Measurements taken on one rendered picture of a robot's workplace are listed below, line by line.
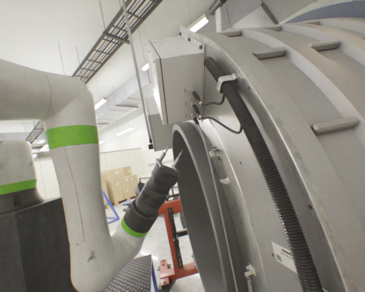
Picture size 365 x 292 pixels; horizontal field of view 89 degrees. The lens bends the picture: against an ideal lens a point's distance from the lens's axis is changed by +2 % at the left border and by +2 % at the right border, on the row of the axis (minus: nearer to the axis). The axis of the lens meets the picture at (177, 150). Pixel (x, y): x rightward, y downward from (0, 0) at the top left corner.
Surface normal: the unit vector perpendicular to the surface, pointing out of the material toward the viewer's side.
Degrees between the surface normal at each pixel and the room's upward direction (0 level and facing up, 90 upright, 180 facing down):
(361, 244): 79
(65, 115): 93
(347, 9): 90
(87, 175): 97
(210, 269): 20
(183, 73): 133
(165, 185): 123
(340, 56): 56
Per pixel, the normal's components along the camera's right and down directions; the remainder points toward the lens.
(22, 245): 0.98, -0.20
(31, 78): 0.79, -0.41
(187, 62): 0.22, 0.62
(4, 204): 0.14, -0.41
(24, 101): 0.82, 0.44
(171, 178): 0.36, 0.42
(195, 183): 0.15, 0.09
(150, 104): -0.01, -0.61
